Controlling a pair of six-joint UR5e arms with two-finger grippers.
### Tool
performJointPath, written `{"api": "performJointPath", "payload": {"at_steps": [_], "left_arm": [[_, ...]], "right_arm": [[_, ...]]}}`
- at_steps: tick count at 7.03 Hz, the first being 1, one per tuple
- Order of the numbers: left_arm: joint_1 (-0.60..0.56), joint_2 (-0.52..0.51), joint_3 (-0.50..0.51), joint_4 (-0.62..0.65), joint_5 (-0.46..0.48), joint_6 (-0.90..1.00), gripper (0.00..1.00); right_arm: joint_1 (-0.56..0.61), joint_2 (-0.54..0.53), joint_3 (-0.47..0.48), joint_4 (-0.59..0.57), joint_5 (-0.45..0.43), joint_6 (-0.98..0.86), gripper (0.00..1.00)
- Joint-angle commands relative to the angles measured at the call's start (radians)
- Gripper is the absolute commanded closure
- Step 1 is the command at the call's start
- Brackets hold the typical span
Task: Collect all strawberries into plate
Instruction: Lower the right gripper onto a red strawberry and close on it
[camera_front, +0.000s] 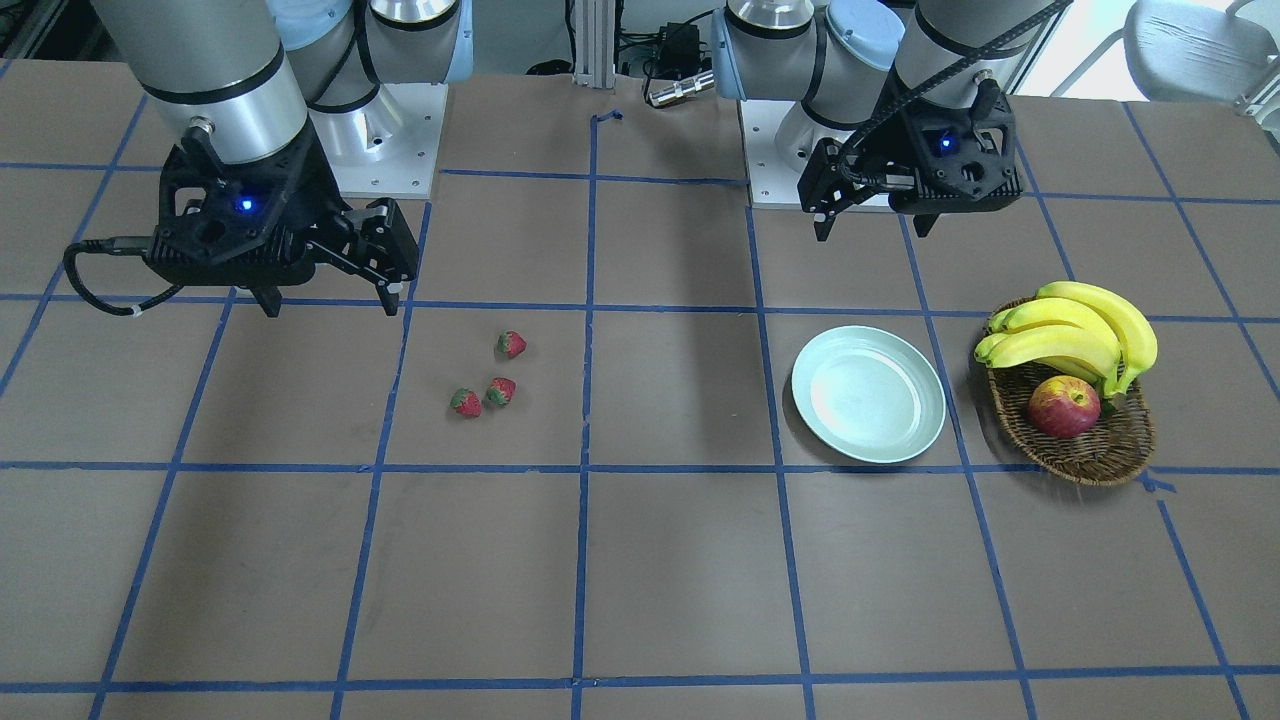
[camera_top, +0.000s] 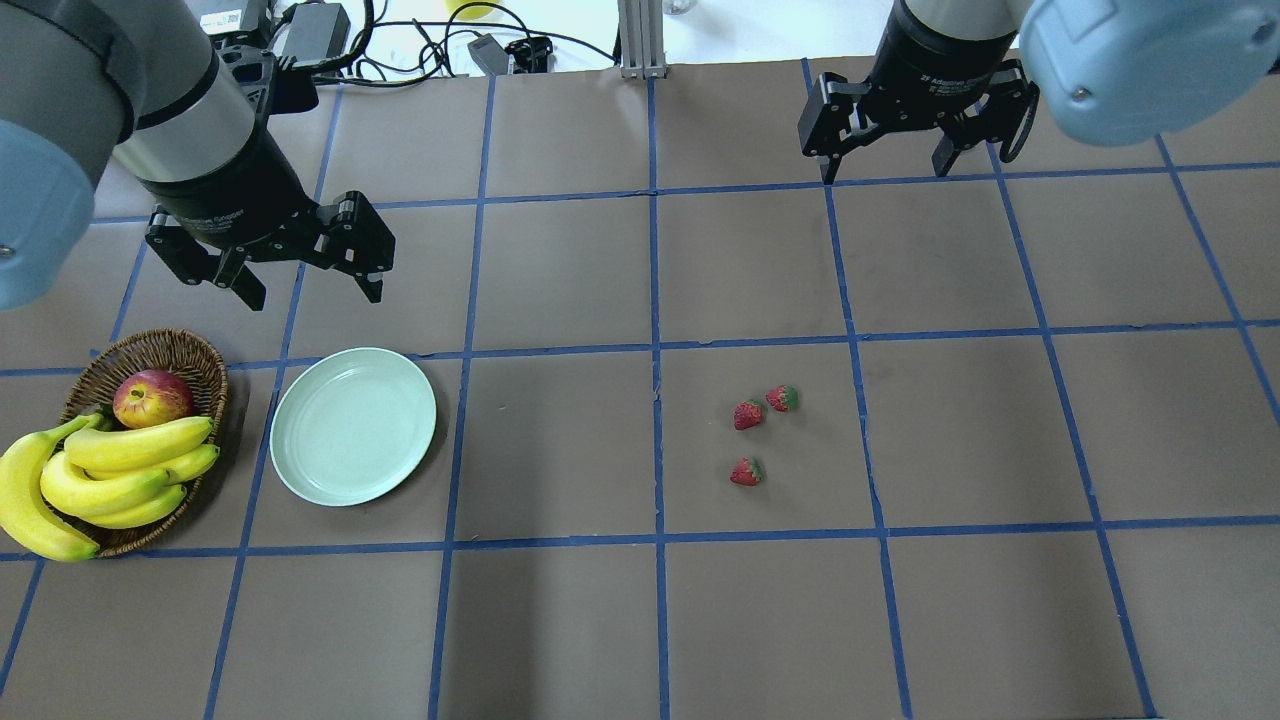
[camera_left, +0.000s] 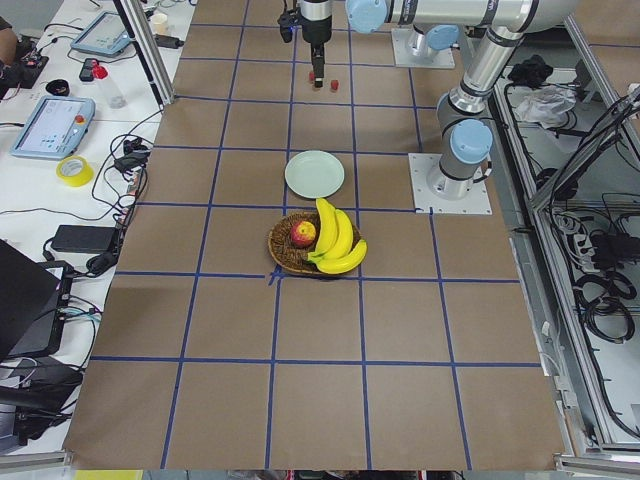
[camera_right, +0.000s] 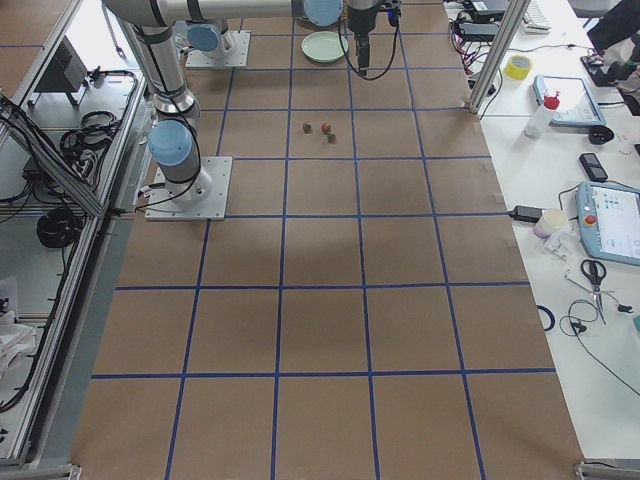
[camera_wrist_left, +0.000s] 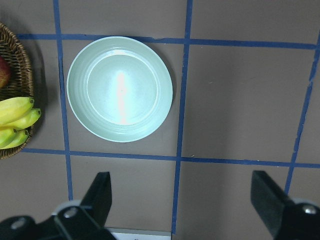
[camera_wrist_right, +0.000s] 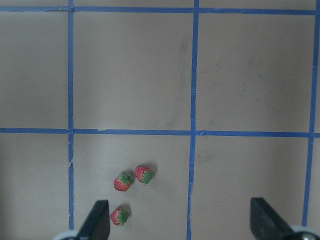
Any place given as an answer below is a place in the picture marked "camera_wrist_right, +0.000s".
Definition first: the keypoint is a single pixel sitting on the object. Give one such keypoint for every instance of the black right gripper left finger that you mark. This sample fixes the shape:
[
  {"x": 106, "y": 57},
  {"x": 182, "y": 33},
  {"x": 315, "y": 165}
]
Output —
[{"x": 97, "y": 224}]

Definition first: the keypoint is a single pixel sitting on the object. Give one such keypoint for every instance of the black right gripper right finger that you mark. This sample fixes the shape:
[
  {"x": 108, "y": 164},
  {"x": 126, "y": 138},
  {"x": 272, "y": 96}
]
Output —
[{"x": 266, "y": 223}]

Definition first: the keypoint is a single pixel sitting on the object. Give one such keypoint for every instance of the red strawberry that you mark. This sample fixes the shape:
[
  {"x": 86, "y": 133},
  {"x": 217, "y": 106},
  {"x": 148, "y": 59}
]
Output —
[
  {"x": 122, "y": 182},
  {"x": 144, "y": 174},
  {"x": 119, "y": 216}
]

